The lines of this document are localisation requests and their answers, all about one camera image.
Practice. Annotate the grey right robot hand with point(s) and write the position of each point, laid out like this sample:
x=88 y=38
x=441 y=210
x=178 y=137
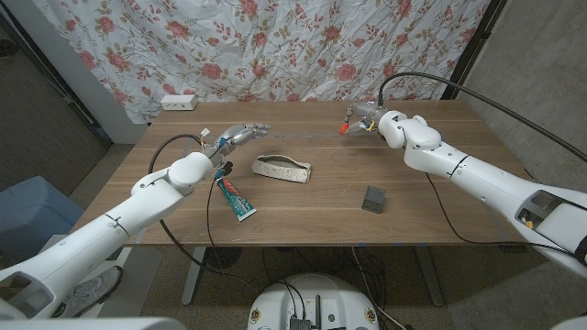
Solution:
x=367 y=109

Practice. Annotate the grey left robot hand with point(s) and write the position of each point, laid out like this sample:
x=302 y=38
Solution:
x=238 y=134

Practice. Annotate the cream patterned pen bag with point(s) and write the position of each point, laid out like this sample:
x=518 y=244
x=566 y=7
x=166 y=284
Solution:
x=282 y=170

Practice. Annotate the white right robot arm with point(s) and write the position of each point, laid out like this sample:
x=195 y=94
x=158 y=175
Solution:
x=481 y=183

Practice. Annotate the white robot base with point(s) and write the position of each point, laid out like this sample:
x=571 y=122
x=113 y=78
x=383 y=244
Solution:
x=316 y=293

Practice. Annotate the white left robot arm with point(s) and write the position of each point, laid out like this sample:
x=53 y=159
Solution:
x=101 y=234

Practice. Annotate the green red toothpaste tube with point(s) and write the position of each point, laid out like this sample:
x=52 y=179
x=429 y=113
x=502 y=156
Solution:
x=238 y=204

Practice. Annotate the gray block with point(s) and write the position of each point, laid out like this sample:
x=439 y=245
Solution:
x=373 y=200

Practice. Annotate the small white connector plug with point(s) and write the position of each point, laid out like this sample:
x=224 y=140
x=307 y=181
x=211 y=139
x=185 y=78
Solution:
x=205 y=132

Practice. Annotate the white power strip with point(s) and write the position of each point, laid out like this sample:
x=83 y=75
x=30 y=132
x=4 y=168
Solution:
x=179 y=102

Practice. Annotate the floral rose backdrop cloth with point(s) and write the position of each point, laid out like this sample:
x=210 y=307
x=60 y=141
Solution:
x=275 y=50

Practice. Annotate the black backdrop stand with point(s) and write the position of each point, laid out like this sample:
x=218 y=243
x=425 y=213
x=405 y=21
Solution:
x=472 y=50

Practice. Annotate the black round fan base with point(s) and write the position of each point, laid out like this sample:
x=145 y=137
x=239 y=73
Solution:
x=223 y=258

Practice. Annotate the white table leg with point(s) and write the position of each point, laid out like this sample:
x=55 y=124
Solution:
x=431 y=279
x=192 y=279

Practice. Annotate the white board blue print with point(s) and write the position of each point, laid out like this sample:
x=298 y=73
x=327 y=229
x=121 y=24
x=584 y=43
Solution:
x=142 y=275

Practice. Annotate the grey sneaker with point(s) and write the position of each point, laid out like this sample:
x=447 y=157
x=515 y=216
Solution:
x=91 y=289

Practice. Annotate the blue plastic bin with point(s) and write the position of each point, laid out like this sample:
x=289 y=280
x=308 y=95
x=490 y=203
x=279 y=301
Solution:
x=32 y=206

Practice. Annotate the white robot torso edge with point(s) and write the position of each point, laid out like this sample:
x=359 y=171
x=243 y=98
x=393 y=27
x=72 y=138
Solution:
x=91 y=324

